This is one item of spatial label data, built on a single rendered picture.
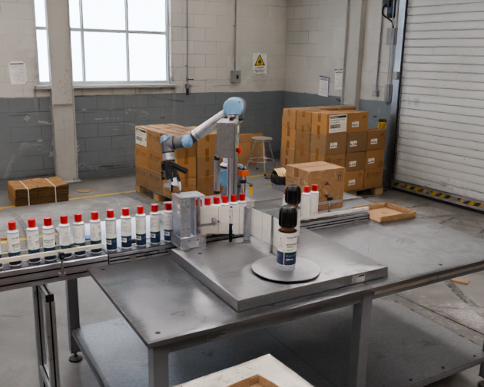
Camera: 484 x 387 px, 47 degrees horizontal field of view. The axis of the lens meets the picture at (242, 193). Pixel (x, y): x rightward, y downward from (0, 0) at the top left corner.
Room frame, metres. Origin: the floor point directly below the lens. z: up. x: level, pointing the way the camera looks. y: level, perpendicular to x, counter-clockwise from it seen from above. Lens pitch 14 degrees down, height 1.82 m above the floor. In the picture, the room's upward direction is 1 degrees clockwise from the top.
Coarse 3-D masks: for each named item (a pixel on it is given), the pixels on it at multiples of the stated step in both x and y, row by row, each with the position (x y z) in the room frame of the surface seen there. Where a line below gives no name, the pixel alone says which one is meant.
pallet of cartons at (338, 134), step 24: (288, 120) 7.21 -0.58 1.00; (312, 120) 6.85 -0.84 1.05; (336, 120) 6.74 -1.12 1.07; (360, 120) 7.00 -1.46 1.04; (288, 144) 7.20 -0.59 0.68; (312, 144) 6.83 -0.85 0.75; (336, 144) 6.75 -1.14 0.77; (360, 144) 7.01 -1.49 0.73; (384, 144) 7.29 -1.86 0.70; (360, 168) 7.04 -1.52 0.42
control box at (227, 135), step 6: (222, 120) 2.99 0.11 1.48; (228, 120) 2.99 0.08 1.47; (234, 120) 3.00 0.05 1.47; (222, 126) 2.90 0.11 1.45; (228, 126) 2.90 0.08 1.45; (234, 126) 2.90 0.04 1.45; (222, 132) 2.90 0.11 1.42; (228, 132) 2.90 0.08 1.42; (234, 132) 2.90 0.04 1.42; (222, 138) 2.90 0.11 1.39; (228, 138) 2.90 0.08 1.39; (234, 138) 2.90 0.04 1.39; (222, 144) 2.90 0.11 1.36; (228, 144) 2.90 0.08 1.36; (234, 144) 2.90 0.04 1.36; (222, 150) 2.90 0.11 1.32; (228, 150) 2.90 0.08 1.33; (234, 150) 2.90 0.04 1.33; (222, 156) 2.90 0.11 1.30; (228, 156) 2.90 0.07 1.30; (234, 156) 2.90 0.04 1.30
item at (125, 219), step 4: (124, 208) 2.60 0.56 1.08; (128, 208) 2.60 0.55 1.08; (124, 212) 2.59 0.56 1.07; (128, 212) 2.60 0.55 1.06; (124, 216) 2.59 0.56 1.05; (128, 216) 2.60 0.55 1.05; (124, 220) 2.58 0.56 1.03; (128, 220) 2.59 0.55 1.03; (124, 224) 2.58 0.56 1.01; (128, 224) 2.59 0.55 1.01; (124, 228) 2.58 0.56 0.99; (128, 228) 2.59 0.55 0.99; (124, 232) 2.58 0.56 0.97; (128, 232) 2.59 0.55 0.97; (124, 236) 2.58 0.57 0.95; (128, 236) 2.59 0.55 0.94; (124, 240) 2.58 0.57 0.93; (128, 240) 2.58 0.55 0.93; (124, 244) 2.58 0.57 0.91; (128, 244) 2.58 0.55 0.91; (124, 248) 2.58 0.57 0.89; (128, 248) 2.58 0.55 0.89
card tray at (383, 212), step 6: (372, 204) 3.58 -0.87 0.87; (378, 204) 3.61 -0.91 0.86; (384, 204) 3.64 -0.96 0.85; (390, 204) 3.61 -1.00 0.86; (366, 210) 3.54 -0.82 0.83; (372, 210) 3.54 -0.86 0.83; (378, 210) 3.55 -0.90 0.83; (384, 210) 3.55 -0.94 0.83; (390, 210) 3.55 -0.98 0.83; (396, 210) 3.56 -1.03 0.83; (402, 210) 3.52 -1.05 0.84; (408, 210) 3.48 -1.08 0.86; (414, 210) 3.44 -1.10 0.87; (372, 216) 3.42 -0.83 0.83; (378, 216) 3.42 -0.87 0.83; (384, 216) 3.42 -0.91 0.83; (390, 216) 3.32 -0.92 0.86; (396, 216) 3.34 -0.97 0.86; (402, 216) 3.37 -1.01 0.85; (408, 216) 3.40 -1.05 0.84; (414, 216) 3.42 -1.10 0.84; (378, 222) 3.29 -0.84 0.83; (384, 222) 3.29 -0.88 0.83
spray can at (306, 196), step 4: (304, 188) 3.14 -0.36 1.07; (308, 188) 3.13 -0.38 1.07; (304, 192) 3.14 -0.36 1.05; (308, 192) 3.13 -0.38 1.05; (304, 196) 3.12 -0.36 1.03; (308, 196) 3.12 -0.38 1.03; (304, 200) 3.12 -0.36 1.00; (308, 200) 3.12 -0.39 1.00; (304, 204) 3.12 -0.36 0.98; (308, 204) 3.12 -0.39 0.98; (304, 208) 3.12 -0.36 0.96; (308, 208) 3.12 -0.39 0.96; (304, 212) 3.12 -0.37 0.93; (308, 212) 3.13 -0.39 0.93; (304, 216) 3.12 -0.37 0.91; (304, 220) 3.12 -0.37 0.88; (308, 220) 3.13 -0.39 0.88
